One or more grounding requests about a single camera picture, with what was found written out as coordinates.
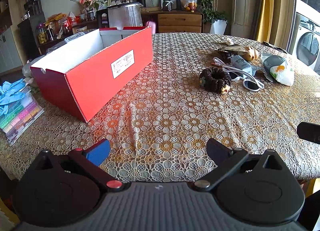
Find white plastic device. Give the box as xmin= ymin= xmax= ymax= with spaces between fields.
xmin=64 ymin=33 xmax=84 ymax=44

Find black coffee machine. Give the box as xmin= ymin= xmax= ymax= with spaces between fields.
xmin=24 ymin=0 xmax=42 ymax=17

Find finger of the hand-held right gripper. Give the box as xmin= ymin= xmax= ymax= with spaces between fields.
xmin=297 ymin=121 xmax=320 ymax=144

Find yellow curtain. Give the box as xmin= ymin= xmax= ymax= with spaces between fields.
xmin=255 ymin=0 xmax=275 ymax=44

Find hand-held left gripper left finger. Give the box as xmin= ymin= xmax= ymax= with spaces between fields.
xmin=32 ymin=139 xmax=123 ymax=193

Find jar with yellow contents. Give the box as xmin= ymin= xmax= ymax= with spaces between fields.
xmin=36 ymin=22 xmax=48 ymax=44

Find white and grey plastic packet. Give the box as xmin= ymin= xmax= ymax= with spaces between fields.
xmin=260 ymin=52 xmax=295 ymax=87

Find brown braided hair scrunchie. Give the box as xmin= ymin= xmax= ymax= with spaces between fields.
xmin=199 ymin=68 xmax=232 ymax=94

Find white planter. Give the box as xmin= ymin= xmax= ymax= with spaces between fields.
xmin=209 ymin=19 xmax=228 ymax=35

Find white cable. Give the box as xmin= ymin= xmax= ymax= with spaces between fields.
xmin=212 ymin=57 xmax=234 ymax=67

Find floral lace tablecloth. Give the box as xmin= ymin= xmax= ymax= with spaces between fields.
xmin=0 ymin=32 xmax=320 ymax=184

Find glass kettle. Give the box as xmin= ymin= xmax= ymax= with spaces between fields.
xmin=96 ymin=2 xmax=143 ymax=31

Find black cabinet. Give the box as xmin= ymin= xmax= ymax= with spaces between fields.
xmin=17 ymin=17 xmax=40 ymax=59

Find blue gloves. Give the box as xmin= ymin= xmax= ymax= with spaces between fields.
xmin=0 ymin=79 xmax=27 ymax=116

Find white washing machine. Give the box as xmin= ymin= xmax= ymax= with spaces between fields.
xmin=290 ymin=0 xmax=320 ymax=75

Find wooden sideboard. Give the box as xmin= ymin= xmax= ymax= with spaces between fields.
xmin=141 ymin=9 xmax=204 ymax=34

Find tan potato-shaped object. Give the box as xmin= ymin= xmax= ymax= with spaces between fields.
xmin=241 ymin=46 xmax=259 ymax=62

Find pink flowering potted plant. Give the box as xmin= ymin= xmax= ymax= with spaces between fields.
xmin=71 ymin=0 xmax=107 ymax=21

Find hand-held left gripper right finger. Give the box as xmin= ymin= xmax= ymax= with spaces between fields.
xmin=194 ymin=138 xmax=285 ymax=192

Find blue-grey small carton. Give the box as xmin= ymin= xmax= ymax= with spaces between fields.
xmin=230 ymin=55 xmax=252 ymax=72

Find colourful bead organizer box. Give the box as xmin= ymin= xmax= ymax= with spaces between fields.
xmin=0 ymin=86 xmax=45 ymax=146

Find pink case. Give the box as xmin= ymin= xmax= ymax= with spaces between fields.
xmin=146 ymin=20 xmax=158 ymax=34

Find dark cloth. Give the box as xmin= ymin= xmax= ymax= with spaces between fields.
xmin=262 ymin=41 xmax=288 ymax=54

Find red cardboard box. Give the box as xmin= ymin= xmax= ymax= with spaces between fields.
xmin=30 ymin=26 xmax=154 ymax=123

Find white sunglasses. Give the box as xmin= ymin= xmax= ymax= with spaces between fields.
xmin=222 ymin=65 xmax=265 ymax=92

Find plastic bag of fruit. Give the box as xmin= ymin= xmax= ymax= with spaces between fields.
xmin=180 ymin=0 xmax=203 ymax=12

